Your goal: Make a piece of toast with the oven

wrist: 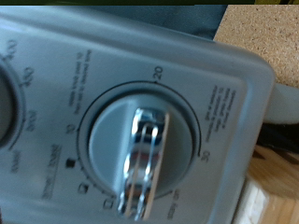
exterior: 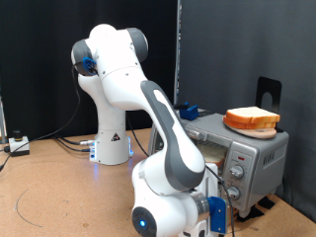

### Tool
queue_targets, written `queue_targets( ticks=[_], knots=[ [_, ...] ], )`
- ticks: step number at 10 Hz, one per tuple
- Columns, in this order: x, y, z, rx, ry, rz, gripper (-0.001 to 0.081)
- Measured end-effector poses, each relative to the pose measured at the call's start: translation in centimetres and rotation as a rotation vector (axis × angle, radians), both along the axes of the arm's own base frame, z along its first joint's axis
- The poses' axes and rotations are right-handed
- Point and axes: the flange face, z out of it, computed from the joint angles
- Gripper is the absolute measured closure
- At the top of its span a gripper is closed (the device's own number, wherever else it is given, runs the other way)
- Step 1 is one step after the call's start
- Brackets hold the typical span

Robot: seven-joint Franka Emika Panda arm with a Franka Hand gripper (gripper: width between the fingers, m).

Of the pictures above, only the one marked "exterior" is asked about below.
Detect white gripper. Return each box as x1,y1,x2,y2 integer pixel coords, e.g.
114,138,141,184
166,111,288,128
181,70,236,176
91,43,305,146
202,162,221,199

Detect temperature knob of oven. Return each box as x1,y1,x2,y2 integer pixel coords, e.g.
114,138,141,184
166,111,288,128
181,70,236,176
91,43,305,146
226,186,241,201

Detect timer knob of oven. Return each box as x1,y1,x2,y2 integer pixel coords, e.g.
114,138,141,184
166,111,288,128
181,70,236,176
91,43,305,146
228,164,245,181

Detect silver toaster oven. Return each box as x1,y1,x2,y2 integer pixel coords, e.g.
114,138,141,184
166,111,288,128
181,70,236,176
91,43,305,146
147,110,290,219

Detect wooden crate base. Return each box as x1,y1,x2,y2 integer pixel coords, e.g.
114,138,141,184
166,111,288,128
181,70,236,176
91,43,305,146
226,202,239,228

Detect black foam pad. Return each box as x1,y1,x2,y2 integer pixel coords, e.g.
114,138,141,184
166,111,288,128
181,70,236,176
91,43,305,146
236,205,266,223
258,196,277,210

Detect round wooden board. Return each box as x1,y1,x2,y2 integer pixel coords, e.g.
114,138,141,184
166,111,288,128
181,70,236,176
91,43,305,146
223,123,277,140

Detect black metal bookend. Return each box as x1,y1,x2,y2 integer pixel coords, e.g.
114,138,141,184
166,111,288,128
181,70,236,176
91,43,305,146
256,76,284,133

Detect vertical metal pole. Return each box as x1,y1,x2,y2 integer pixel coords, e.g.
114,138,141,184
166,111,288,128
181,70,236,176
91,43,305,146
173,0,183,107

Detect emergency stop button box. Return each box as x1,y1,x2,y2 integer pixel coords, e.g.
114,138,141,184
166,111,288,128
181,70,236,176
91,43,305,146
8,129,31,158

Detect metal stand leg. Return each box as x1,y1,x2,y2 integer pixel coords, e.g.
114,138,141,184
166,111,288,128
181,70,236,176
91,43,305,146
0,94,8,145

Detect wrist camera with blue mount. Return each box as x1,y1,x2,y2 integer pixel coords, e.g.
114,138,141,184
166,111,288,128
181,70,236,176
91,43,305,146
206,196,228,235

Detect robot base cables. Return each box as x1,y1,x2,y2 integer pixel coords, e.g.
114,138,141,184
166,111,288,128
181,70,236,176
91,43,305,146
53,133,97,153

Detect long black floor cable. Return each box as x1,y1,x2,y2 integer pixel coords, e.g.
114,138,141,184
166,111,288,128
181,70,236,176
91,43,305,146
0,62,82,172

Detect blue cable clip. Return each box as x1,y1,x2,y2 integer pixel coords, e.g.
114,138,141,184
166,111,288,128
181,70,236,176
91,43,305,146
82,56,98,74

